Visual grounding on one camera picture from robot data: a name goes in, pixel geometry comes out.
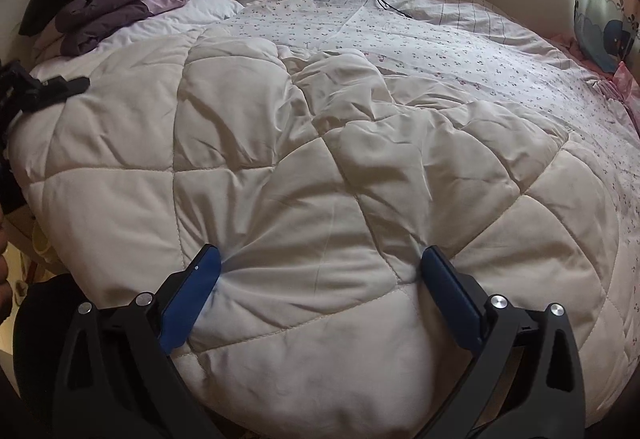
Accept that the cream quilted comforter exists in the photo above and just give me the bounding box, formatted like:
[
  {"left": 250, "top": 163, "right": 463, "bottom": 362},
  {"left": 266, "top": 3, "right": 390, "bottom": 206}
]
[{"left": 9, "top": 26, "right": 636, "bottom": 439}]

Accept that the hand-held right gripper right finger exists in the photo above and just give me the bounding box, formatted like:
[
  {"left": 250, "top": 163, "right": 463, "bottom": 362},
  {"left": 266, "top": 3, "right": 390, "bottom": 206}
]
[{"left": 421, "top": 245, "right": 586, "bottom": 439}]

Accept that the person's dark clothing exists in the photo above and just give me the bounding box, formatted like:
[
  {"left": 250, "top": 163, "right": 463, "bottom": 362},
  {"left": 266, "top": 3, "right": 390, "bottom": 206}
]
[{"left": 12, "top": 275, "right": 83, "bottom": 427}]

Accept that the white pillow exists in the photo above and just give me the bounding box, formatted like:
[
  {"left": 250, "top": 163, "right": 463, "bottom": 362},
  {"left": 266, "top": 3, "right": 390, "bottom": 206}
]
[{"left": 95, "top": 0, "right": 246, "bottom": 52}]

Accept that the pink ruffled cloth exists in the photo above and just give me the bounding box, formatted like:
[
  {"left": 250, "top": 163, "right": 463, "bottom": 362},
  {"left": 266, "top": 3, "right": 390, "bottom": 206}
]
[{"left": 547, "top": 30, "right": 640, "bottom": 122}]

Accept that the dark purple garment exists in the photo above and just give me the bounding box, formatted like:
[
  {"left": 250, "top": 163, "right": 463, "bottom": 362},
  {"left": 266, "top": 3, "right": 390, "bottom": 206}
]
[{"left": 54, "top": 0, "right": 191, "bottom": 56}]

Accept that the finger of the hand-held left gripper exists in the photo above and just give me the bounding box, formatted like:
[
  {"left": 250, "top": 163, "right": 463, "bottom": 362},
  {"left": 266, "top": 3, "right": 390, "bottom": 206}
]
[{"left": 30, "top": 76, "right": 92, "bottom": 114}]

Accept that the white floral bedsheet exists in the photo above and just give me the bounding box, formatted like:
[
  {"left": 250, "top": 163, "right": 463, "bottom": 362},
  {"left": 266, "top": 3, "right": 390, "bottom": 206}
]
[{"left": 200, "top": 0, "right": 640, "bottom": 335}]

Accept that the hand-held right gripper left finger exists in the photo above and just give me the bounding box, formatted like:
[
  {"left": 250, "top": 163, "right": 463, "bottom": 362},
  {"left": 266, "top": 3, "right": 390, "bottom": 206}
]
[{"left": 50, "top": 244, "right": 236, "bottom": 439}]

